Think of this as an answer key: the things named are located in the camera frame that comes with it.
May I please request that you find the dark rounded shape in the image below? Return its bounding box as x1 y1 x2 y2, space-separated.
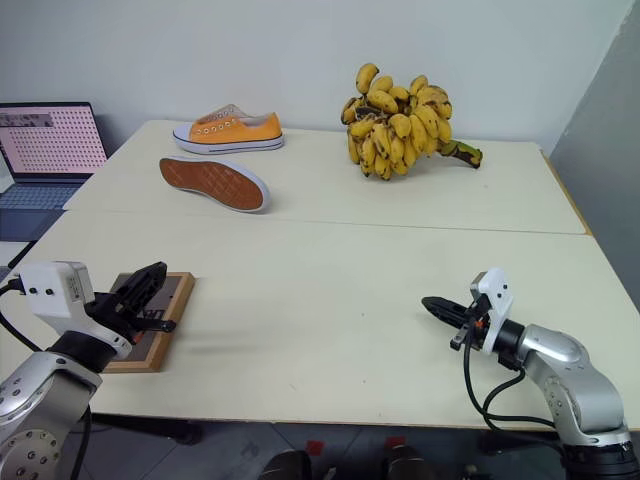
381 443 440 480
256 448 315 480

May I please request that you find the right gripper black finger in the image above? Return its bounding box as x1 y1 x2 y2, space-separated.
424 304 470 330
421 295 472 317

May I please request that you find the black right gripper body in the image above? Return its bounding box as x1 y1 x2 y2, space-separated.
448 294 491 351

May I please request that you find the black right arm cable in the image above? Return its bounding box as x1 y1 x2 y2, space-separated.
461 327 559 433

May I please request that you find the yellow banana bunch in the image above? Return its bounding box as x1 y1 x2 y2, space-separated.
340 61 485 183

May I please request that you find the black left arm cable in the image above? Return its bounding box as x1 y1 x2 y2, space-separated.
0 278 44 354

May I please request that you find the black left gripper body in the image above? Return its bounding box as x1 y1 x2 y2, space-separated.
84 291 178 347

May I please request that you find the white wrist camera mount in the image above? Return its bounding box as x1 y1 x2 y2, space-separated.
469 266 516 352
18 260 135 359

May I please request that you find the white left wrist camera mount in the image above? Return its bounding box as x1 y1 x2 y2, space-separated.
18 260 135 359

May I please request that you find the open laptop computer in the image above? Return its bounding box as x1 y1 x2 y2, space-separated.
0 101 111 242

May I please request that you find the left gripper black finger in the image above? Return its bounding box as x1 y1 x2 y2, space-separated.
114 260 167 302
126 263 170 317

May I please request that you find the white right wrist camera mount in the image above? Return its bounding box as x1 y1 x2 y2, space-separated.
469 266 516 352

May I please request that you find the orange canvas sneaker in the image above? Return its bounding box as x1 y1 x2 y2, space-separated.
171 103 287 155
158 155 273 215

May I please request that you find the wooden framed board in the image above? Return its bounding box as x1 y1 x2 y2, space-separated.
101 271 197 374

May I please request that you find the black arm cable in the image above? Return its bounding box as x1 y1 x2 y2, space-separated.
0 278 44 354
461 327 559 433

